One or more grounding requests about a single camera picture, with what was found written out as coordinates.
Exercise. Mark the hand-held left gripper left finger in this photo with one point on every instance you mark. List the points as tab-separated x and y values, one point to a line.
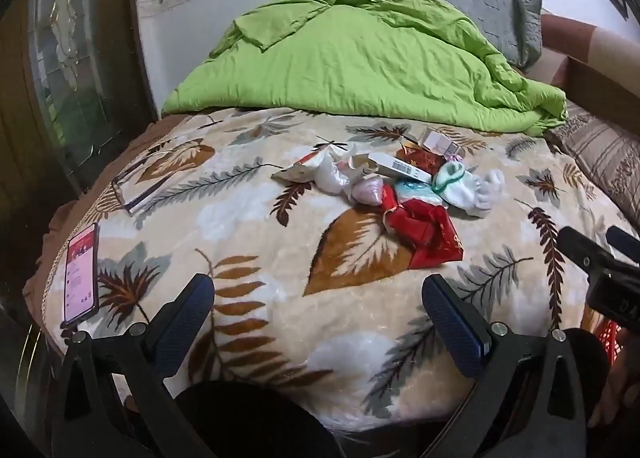
187	313

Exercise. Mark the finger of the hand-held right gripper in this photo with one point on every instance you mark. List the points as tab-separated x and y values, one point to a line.
585	253
625	243

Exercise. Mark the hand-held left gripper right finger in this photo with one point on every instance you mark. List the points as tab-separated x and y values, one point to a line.
455	323

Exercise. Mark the red plastic basket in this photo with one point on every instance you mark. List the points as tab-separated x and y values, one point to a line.
607	338

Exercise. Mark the teal tissue packet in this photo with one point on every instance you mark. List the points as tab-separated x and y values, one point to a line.
417	192

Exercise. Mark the small white box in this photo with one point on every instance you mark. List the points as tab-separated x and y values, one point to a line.
435	141

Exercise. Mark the clear plastic bag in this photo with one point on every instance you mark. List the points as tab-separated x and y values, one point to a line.
335	178

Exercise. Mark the person's right hand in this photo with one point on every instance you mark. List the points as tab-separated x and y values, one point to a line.
622	383

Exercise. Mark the dark trousers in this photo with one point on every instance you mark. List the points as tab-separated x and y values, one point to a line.
590	363

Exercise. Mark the striped beige pillow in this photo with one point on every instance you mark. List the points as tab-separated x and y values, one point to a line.
605	158

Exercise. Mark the torn red wrapper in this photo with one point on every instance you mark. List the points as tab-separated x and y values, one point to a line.
425	233

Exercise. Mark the leaf-print blanket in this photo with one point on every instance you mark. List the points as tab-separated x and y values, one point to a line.
280	263

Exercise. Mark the smartphone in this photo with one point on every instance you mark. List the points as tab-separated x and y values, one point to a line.
80	273

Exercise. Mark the white crumpled plastic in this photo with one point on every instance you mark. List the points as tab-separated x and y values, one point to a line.
475	195

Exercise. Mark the eyeglasses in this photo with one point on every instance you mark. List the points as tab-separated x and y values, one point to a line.
131	198

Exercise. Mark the pale green wrapper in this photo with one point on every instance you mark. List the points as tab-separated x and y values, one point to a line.
447	174

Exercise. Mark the brown bed sheet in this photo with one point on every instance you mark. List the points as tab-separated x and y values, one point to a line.
42	248

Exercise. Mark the long white barcode box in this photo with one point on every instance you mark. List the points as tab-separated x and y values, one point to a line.
400	169

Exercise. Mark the red gold-print packet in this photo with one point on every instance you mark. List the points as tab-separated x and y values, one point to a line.
415	158

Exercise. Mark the brown upholstered headboard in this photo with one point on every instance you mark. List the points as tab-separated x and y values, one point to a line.
595	68

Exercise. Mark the grey quilted pillow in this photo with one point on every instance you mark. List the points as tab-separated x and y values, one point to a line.
480	3

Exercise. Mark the wooden door with glass panel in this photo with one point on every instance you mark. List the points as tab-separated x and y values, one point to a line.
75	63

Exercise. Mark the green quilt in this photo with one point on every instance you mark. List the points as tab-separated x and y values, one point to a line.
360	63

